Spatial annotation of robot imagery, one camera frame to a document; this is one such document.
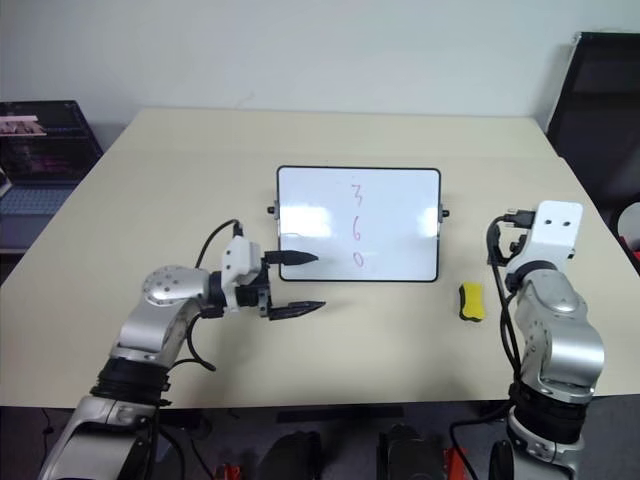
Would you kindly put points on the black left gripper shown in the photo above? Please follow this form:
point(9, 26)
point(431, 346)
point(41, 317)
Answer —
point(257, 295)

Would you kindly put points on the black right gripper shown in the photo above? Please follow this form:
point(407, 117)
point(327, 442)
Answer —
point(517, 245)

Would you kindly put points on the yellow and black eraser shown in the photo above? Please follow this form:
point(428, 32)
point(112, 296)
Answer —
point(472, 302)

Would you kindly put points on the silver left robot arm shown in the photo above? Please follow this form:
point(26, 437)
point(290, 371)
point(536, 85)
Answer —
point(165, 295)

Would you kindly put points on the black framed tabletop whiteboard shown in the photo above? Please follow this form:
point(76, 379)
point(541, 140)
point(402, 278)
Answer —
point(390, 225)

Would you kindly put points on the white round object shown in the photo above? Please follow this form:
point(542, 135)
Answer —
point(629, 217)

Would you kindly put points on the red object beside chair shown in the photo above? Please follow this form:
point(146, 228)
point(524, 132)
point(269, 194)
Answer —
point(632, 252)

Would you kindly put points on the black bar under table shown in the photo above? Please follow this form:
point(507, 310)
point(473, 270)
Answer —
point(340, 414)

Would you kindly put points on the black office chair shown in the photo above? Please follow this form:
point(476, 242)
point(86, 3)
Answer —
point(600, 125)

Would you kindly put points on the dark rounded shape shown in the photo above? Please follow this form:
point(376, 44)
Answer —
point(292, 457)
point(407, 455)

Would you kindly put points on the small red floor object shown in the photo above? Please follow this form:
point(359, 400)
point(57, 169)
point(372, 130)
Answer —
point(456, 465)
point(227, 471)

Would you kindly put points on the open grey laptop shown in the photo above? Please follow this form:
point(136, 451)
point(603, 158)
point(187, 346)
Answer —
point(45, 165)

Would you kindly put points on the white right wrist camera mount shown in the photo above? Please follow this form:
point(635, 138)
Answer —
point(555, 235)

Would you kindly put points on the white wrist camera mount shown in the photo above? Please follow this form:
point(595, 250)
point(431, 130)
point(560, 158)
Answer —
point(555, 235)
point(240, 257)

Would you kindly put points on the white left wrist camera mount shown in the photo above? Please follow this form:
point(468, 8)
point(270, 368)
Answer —
point(240, 257)

